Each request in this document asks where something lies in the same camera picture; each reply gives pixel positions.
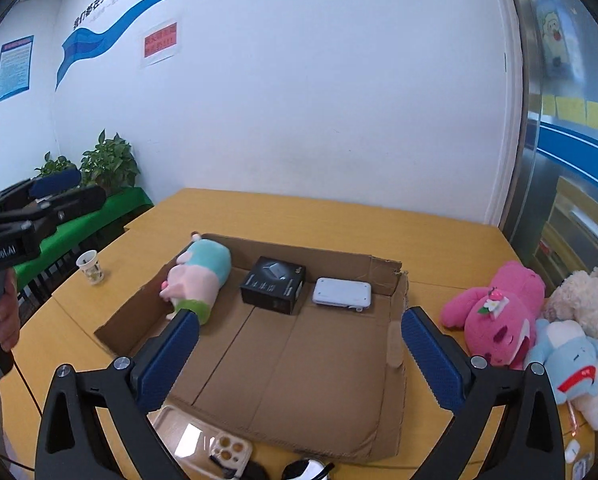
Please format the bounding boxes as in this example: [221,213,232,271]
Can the person's left hand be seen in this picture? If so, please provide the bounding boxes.
[0,266,21,352]

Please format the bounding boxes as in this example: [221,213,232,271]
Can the wooden desktop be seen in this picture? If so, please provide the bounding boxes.
[0,187,598,480]

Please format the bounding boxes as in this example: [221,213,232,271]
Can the glass partition with metal frame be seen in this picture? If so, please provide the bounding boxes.
[499,0,598,283]

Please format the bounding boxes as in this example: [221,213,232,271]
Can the pink teal green plush toy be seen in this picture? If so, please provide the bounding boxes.
[160,231,232,327]

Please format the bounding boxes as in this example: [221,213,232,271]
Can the cream plush toy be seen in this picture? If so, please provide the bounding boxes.
[544,245,598,341]

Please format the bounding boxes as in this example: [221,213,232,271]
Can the small black device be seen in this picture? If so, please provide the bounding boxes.
[210,455,270,480]

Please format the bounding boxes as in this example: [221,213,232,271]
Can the blue white dog plush toy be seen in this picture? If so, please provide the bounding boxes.
[524,319,598,431]

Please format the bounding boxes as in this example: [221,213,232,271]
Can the white phone case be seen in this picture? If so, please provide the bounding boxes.
[149,405,254,478]

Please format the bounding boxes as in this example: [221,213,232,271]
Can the cartoon sheep poster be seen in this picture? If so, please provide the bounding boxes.
[534,0,580,81]

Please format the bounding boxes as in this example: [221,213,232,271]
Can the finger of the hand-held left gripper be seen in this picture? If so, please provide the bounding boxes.
[0,168,84,217]
[0,184,108,241]

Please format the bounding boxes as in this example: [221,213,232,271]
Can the black white round object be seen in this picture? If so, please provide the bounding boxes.
[283,457,336,480]

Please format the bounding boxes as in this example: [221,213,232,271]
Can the blue sign band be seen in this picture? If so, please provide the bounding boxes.
[536,120,598,187]

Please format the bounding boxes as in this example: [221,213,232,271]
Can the cardboard box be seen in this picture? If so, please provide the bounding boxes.
[94,232,410,463]

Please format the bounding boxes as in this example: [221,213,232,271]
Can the pink bear plush toy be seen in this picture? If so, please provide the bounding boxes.
[440,260,546,371]

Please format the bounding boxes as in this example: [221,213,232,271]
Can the red wall notice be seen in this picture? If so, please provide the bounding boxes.
[140,22,183,67]

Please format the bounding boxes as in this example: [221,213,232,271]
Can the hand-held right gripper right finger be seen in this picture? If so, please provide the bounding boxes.
[400,306,566,480]

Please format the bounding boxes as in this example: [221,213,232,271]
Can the black slatted furniture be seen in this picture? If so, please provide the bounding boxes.
[16,230,144,311]

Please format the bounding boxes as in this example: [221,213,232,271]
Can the black product box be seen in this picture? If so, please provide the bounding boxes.
[240,256,307,316]

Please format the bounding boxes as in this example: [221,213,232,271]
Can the large potted green plant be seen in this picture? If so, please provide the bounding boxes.
[80,129,140,196]

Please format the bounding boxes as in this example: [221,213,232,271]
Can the white power bank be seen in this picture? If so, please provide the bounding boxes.
[311,277,372,312]

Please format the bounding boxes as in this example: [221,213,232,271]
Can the green covered side table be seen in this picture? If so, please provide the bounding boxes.
[11,186,154,286]

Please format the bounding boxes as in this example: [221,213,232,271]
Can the printed paper cup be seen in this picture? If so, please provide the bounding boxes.
[76,250,104,286]

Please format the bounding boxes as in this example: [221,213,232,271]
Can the small potted green plant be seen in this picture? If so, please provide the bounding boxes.
[35,151,80,178]

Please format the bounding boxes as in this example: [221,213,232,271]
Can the blue framed wall poster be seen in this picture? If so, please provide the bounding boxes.
[0,35,34,103]

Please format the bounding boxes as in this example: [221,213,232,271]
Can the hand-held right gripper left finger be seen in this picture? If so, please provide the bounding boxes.
[35,308,201,480]

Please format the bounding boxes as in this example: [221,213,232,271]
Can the blue wall ribbon decal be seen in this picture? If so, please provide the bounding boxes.
[55,0,430,92]

